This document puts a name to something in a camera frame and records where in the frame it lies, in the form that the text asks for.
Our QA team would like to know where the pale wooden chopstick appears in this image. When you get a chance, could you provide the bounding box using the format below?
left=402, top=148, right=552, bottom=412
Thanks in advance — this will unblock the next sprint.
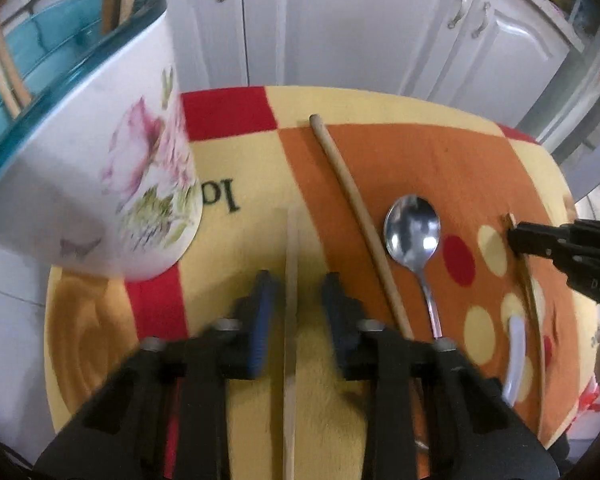
left=283, top=207, right=299, bottom=480

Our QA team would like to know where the short wooden chopstick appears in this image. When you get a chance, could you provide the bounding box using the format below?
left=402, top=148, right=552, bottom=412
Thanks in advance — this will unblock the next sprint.
left=502, top=214, right=545, bottom=436

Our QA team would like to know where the round wooden chopstick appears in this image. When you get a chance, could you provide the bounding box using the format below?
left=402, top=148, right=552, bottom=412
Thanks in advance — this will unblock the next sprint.
left=309, top=114, right=414, bottom=339

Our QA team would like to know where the steel spoon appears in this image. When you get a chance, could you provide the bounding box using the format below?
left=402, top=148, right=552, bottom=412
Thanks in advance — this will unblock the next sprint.
left=382, top=194, right=443, bottom=339

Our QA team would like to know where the colourful checked table mat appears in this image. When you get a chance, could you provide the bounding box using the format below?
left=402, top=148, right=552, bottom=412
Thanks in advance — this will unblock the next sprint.
left=45, top=87, right=596, bottom=479

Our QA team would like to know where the floral white utensil cup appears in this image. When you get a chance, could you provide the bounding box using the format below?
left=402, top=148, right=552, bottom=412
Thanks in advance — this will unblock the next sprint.
left=0, top=0, right=202, bottom=281

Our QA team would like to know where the silver cabinet handle right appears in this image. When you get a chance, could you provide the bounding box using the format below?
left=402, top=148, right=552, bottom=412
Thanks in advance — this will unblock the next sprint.
left=471, top=1, right=491, bottom=39

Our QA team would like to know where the silver cabinet handle middle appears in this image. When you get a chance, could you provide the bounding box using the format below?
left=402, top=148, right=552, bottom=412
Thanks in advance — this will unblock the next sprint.
left=448, top=0, right=469, bottom=29

